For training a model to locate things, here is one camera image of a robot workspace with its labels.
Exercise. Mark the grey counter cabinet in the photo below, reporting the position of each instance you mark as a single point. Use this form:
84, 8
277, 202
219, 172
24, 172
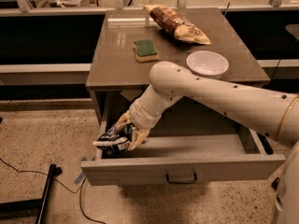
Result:
115, 67

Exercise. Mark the green yellow sponge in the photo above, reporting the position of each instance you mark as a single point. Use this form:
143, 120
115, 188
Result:
145, 51

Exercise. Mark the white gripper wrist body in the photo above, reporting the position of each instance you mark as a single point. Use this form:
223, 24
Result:
139, 116

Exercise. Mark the white paper tag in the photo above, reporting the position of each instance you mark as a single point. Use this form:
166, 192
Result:
131, 95

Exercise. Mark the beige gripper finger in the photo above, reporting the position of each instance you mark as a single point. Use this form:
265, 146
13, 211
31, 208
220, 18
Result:
136, 136
123, 121

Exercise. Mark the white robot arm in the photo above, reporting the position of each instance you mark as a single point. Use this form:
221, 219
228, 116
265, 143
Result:
271, 113

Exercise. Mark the open grey top drawer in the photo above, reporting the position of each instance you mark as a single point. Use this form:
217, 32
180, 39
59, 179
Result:
189, 138

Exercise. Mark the white bowl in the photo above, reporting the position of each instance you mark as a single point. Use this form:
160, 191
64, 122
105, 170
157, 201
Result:
207, 64

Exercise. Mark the black floor stand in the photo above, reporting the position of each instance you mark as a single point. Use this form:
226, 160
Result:
35, 207

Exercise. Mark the blue floor tape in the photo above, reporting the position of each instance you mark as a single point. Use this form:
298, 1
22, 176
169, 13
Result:
82, 175

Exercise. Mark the brown chip bag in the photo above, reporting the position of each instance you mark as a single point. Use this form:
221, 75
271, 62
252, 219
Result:
176, 25

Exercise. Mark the black drawer handle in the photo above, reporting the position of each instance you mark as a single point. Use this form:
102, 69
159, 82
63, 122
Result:
181, 179

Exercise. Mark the black caster leg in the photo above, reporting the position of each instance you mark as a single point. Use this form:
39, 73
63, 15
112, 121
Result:
274, 184

